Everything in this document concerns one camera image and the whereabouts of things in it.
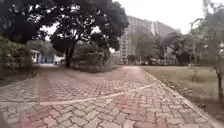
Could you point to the pale strip across path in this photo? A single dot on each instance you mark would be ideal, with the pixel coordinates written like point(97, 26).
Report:
point(100, 96)

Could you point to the tall grey building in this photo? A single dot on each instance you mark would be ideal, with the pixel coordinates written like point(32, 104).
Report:
point(133, 26)

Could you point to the large dark tree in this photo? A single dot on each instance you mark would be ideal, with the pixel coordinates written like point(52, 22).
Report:
point(69, 56)

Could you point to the red and grey brick path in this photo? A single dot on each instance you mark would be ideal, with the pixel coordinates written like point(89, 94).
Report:
point(100, 111)

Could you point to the group of trees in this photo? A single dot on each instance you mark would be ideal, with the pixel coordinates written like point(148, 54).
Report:
point(176, 50)

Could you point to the grass field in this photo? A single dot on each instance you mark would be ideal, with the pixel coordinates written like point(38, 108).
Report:
point(186, 78)

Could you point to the low white building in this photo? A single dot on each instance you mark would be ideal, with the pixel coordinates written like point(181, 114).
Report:
point(35, 56)

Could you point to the pale kerb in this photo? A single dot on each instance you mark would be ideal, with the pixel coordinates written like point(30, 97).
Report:
point(186, 104)

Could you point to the bare earth ground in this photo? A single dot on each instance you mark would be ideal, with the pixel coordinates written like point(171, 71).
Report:
point(15, 77)

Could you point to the green bush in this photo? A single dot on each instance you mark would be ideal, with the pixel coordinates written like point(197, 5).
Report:
point(13, 53)

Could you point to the slim tree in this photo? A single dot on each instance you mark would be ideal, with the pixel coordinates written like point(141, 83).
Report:
point(219, 83)

